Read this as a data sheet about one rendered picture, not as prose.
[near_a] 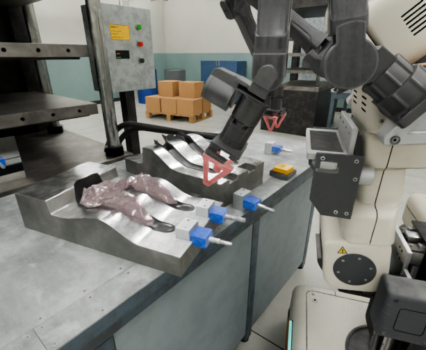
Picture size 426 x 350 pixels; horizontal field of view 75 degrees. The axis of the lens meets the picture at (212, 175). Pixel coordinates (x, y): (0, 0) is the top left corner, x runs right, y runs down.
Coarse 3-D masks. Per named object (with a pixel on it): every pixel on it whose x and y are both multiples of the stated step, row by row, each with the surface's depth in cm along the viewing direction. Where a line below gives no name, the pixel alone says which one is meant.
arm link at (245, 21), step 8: (224, 0) 92; (224, 8) 94; (232, 8) 93; (240, 8) 95; (248, 8) 96; (232, 16) 95; (240, 16) 96; (248, 16) 98; (240, 24) 101; (248, 24) 100; (248, 32) 102; (248, 40) 106; (248, 48) 110
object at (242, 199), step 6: (234, 192) 87; (240, 192) 87; (246, 192) 87; (234, 198) 87; (240, 198) 85; (246, 198) 86; (252, 198) 86; (258, 198) 86; (234, 204) 88; (240, 204) 86; (246, 204) 85; (252, 204) 83; (258, 204) 84; (240, 210) 87; (252, 210) 84; (270, 210) 82
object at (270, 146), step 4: (268, 144) 135; (272, 144) 135; (276, 144) 137; (268, 148) 136; (272, 148) 135; (276, 148) 134; (280, 148) 133; (268, 152) 137; (272, 152) 137; (276, 152) 135; (280, 152) 135; (292, 152) 132
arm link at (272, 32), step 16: (272, 0) 45; (288, 0) 45; (272, 16) 46; (288, 16) 46; (256, 32) 48; (272, 32) 47; (288, 32) 47; (256, 48) 48; (272, 48) 47; (256, 64) 49; (272, 64) 48
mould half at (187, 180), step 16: (176, 144) 108; (208, 144) 116; (128, 160) 113; (144, 160) 106; (160, 160) 99; (176, 160) 101; (192, 160) 104; (240, 160) 103; (256, 160) 103; (160, 176) 102; (176, 176) 96; (192, 176) 91; (208, 176) 89; (240, 176) 92; (256, 176) 101; (192, 192) 93; (208, 192) 88; (224, 192) 87
